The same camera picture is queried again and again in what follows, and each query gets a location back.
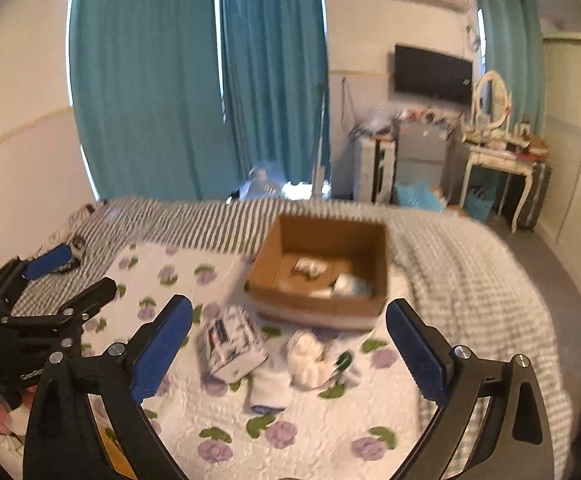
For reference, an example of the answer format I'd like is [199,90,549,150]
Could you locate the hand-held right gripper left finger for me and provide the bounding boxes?
[23,294,194,480]

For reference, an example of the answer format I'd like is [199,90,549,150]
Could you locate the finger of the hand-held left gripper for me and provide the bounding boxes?
[0,276,118,333]
[0,242,84,306]

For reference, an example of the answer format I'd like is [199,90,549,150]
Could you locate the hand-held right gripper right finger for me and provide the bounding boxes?
[385,298,554,480]

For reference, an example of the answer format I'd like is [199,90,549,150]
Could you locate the black white patterned sock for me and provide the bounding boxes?
[196,304,270,381]

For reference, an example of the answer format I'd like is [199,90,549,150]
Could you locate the white fluffy sock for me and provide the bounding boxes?
[284,330,340,390]

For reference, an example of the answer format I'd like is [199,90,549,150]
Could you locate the brown cardboard box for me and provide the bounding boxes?
[244,213,390,332]

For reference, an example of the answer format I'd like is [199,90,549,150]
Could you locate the small black and white object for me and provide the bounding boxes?
[68,234,89,267]

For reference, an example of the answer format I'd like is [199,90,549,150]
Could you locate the white socks inside box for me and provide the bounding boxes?
[331,272,374,299]

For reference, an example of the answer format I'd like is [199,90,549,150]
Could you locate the small white packet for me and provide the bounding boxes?
[293,256,329,279]

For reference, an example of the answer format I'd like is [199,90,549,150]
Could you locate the floral quilt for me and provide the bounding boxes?
[0,242,452,480]

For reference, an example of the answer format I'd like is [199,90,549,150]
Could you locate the blue plastic basket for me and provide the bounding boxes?
[465,192,494,224]

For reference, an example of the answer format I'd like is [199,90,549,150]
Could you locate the blue plastic bag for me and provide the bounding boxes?
[393,177,449,211]

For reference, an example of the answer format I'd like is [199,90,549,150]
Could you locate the large clear water bottle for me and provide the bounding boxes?
[243,167,282,200]

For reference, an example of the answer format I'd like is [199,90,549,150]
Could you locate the white storage cabinet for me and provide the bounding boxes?
[353,135,397,206]

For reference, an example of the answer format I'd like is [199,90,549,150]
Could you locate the brown suitcase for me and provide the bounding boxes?
[515,160,553,232]

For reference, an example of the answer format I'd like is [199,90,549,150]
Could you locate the grey mini fridge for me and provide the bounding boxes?
[392,116,459,207]

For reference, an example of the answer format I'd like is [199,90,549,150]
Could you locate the wide teal curtain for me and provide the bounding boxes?
[69,0,240,202]

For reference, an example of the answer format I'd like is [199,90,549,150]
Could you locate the white dressing table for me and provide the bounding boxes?
[458,130,547,234]

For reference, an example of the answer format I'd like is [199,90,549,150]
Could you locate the cream wardrobe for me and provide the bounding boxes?
[541,31,581,313]

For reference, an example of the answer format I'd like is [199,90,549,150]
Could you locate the white oval vanity mirror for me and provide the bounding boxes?
[472,70,513,132]

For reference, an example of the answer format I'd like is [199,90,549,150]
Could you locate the narrow teal curtain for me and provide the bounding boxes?
[218,0,333,187]

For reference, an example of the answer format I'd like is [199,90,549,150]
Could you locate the light teal curtain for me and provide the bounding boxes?
[473,0,546,131]

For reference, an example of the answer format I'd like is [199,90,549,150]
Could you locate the black wall television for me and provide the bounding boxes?
[394,44,474,108]

